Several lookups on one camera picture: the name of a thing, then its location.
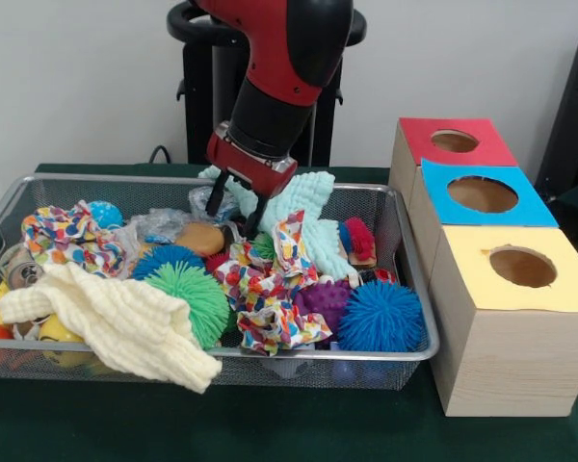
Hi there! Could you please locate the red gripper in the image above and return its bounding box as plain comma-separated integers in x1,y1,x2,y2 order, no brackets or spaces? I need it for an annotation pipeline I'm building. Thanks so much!
206,130,299,240

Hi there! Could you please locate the mint green cloth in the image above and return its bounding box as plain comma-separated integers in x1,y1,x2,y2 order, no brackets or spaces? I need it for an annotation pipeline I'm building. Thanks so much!
200,166,357,282

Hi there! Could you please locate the crushed clear water bottle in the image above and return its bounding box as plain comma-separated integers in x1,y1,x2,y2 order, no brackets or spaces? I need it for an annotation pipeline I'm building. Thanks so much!
130,186,240,244

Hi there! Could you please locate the shallow clear mesh bin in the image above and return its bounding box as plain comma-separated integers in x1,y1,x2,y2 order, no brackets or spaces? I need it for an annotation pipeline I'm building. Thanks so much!
0,173,439,389

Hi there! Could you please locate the wooden box with three holes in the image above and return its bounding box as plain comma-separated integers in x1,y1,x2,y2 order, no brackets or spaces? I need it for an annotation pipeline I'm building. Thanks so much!
388,117,578,418

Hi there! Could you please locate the tan round bun toy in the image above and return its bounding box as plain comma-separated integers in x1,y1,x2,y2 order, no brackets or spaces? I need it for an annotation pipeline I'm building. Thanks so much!
176,223,227,258

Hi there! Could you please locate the colourful patterned cloth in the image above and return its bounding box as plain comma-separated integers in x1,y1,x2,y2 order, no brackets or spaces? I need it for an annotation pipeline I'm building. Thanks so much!
215,210,333,357
21,200,141,278

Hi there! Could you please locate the dark blue spiky ball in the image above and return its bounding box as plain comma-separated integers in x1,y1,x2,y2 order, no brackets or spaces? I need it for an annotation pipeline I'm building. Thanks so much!
132,244,205,280

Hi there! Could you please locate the green spiky ball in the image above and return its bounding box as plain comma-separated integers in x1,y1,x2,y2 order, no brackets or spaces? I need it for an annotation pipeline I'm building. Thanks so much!
144,262,230,349

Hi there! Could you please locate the red spiky toy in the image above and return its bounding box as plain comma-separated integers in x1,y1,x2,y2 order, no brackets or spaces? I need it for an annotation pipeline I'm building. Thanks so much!
342,217,375,263

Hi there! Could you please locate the purple spiky ball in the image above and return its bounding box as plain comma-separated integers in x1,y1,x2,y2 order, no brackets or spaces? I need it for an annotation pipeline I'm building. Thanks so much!
297,279,353,338

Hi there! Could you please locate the small blue globe ball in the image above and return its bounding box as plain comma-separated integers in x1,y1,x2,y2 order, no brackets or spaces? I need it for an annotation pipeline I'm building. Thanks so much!
87,200,123,230

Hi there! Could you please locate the pale yellow cloth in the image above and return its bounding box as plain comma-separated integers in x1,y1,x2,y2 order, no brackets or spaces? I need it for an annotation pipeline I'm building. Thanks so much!
0,262,223,394

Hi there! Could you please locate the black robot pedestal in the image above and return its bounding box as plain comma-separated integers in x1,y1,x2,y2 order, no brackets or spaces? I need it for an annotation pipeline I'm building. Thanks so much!
167,0,367,167

